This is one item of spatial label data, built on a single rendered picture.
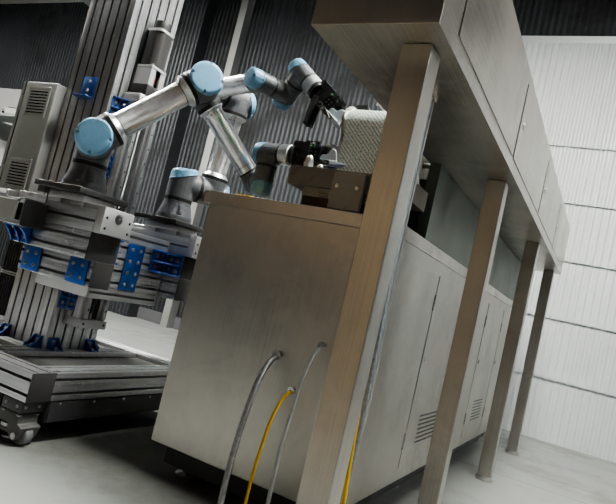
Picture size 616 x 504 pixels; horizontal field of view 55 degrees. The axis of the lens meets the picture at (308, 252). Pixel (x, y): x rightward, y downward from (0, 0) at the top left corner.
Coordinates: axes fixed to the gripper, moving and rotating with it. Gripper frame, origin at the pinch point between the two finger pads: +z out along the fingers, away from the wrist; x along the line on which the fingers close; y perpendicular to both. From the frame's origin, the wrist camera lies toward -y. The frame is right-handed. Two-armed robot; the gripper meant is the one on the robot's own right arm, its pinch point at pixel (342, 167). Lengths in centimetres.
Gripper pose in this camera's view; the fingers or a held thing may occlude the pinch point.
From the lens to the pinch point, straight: 199.7
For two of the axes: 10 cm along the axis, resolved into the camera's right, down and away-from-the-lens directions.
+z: 8.7, 1.7, -4.7
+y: 2.3, -9.7, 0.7
